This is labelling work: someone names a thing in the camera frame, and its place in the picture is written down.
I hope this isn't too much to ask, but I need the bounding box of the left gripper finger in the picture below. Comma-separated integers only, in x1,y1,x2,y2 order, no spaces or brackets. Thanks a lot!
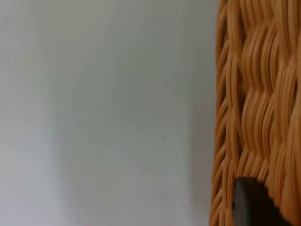
232,177,292,226

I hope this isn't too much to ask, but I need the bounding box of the pale brown wicker basket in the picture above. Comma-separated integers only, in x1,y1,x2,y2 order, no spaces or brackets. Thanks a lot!
208,0,301,226

